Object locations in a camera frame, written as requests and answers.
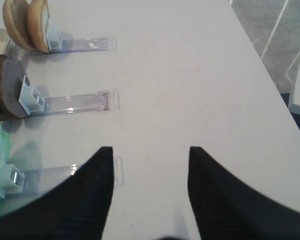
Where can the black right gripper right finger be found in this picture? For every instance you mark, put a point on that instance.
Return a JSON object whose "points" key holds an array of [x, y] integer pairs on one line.
{"points": [[225, 208]]}

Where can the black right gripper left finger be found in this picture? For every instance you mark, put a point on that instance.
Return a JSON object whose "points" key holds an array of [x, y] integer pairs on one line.
{"points": [[76, 209]]}

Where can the front brown meat patty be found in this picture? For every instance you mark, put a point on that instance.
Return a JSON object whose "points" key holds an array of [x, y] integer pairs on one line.
{"points": [[12, 74]]}

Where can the front tan bun top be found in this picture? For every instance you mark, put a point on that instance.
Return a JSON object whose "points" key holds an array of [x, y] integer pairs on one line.
{"points": [[37, 20]]}

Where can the tan bun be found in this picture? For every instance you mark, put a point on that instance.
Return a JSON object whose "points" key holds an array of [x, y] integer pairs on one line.
{"points": [[37, 20], [14, 14]]}

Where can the rear tan bun top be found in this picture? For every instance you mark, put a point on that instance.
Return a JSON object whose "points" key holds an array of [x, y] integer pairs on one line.
{"points": [[14, 14]]}

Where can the clear rail near lettuce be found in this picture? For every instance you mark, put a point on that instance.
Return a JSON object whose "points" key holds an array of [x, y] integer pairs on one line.
{"points": [[15, 183]]}

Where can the clear rail near patties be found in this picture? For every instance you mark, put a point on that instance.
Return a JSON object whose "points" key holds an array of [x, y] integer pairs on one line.
{"points": [[35, 104]]}

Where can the clear rail near buns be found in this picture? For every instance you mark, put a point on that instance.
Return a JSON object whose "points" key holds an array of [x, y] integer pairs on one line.
{"points": [[57, 45]]}

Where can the long clear right stop rail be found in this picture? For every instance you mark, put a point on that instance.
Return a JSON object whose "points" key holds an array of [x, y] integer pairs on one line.
{"points": [[14, 51]]}

